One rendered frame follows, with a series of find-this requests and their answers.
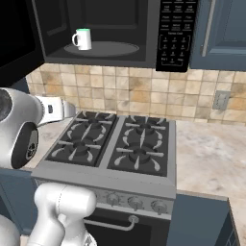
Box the grey wall socket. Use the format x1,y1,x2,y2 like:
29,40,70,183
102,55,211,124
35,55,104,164
212,89,232,111

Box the silver cupboard door handle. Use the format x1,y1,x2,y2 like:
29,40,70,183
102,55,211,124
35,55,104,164
200,0,217,58

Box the black oven door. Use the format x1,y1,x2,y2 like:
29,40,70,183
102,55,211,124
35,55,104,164
84,209,171,246

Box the silver stove with black hob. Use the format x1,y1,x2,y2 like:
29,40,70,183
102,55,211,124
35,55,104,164
31,110,178,246

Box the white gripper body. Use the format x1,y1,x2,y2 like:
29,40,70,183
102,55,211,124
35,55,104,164
61,98,78,121

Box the grey microwave turntable plate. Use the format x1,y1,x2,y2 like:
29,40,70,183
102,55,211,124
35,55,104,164
63,40,141,59

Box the black microwave oven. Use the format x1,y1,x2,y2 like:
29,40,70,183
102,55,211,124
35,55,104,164
31,0,199,73

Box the silver stove knob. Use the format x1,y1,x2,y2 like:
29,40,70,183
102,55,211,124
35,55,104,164
127,195,145,212
150,199,169,216
106,191,122,208

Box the black microwave door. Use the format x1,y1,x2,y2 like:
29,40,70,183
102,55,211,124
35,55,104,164
0,0,46,88

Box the blue base cabinet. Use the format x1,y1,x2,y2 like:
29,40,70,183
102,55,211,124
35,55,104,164
0,167,40,235
165,193,242,246

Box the silver oven door handle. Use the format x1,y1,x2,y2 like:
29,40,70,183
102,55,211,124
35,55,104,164
84,214,140,233

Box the white mug with green rim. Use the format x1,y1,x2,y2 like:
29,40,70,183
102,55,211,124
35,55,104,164
71,28,93,52

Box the blue wall cupboard door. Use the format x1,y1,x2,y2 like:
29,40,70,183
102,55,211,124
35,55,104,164
188,0,246,72

